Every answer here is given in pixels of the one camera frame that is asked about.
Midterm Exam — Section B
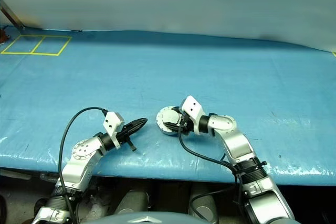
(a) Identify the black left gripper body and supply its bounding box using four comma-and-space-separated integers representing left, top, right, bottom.
115, 128, 138, 153

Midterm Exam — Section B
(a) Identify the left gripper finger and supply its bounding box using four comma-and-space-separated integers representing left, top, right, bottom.
125, 122, 148, 137
127, 118, 149, 131

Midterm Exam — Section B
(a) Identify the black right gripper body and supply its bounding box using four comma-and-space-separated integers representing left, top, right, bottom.
178, 112, 195, 136

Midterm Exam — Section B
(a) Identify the silver motor stator housing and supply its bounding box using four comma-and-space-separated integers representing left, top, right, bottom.
155, 105, 184, 136

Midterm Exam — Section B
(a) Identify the blue plastic table cover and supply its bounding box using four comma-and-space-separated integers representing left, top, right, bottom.
0, 26, 336, 187

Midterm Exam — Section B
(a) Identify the grey rounded shape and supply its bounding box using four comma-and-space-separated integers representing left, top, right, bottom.
187, 183, 220, 223
114, 189, 151, 216

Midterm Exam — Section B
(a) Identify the grey-blue robot torso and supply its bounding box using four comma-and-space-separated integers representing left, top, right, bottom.
96, 211, 203, 224

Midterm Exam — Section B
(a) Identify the yellow tape rectangle grid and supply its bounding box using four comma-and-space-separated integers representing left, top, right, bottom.
0, 35, 72, 57

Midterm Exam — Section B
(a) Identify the slanted metal bar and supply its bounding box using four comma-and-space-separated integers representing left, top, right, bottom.
0, 0, 26, 30

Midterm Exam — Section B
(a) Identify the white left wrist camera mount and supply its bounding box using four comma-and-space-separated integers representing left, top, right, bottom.
102, 111, 125, 148

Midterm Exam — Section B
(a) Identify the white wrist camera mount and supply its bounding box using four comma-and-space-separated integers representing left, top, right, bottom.
102, 111, 125, 148
181, 95, 206, 133

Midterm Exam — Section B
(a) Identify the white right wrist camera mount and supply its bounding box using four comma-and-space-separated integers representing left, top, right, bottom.
181, 95, 206, 133

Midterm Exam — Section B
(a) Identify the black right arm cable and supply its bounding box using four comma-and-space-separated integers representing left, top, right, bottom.
177, 126, 246, 221

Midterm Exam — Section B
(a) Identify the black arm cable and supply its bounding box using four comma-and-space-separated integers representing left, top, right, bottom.
58, 106, 109, 224
177, 126, 246, 221

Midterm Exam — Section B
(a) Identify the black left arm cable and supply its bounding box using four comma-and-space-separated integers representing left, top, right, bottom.
58, 106, 109, 224

